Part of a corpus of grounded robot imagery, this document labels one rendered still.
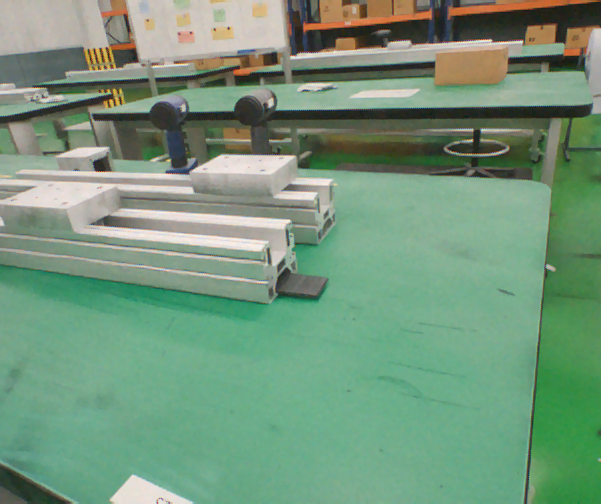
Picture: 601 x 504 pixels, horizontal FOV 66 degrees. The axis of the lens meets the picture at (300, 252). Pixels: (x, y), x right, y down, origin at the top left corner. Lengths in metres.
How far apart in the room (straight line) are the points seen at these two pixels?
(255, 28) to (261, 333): 3.39
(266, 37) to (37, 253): 3.10
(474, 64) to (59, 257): 2.08
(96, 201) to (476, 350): 0.60
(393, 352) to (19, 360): 0.45
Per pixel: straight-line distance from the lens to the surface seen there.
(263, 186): 0.78
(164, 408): 0.52
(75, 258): 0.84
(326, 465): 0.43
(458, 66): 2.52
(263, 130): 1.03
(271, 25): 3.77
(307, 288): 0.64
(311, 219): 0.77
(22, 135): 3.75
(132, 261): 0.74
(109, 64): 9.26
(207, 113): 2.43
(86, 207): 0.80
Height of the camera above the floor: 1.12
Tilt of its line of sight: 26 degrees down
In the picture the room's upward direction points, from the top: 6 degrees counter-clockwise
